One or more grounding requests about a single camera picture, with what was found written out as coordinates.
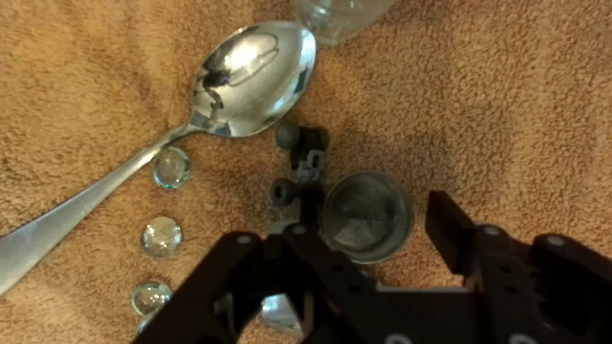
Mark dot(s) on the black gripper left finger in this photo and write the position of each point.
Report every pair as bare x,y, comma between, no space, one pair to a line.
310,202

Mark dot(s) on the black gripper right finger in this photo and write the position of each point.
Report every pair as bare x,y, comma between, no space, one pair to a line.
455,237

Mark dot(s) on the round metal jar lid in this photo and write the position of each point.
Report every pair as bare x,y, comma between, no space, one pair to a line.
367,216

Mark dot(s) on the glass shaker jar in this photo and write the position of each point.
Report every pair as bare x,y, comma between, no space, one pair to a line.
335,21

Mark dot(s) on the black toy wheel piece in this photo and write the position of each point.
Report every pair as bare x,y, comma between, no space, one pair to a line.
306,151

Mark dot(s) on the silver spoon lower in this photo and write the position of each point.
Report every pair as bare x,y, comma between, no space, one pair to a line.
279,313

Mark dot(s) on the silver spoon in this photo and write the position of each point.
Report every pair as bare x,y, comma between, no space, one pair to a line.
279,313
247,84

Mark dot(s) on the silver spoon upper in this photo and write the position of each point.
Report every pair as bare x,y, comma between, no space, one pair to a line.
247,84

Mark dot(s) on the clear glass bead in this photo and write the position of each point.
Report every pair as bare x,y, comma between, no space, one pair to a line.
170,168
149,296
161,237

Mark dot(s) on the beige terry towel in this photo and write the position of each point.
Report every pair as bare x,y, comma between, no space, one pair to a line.
501,103

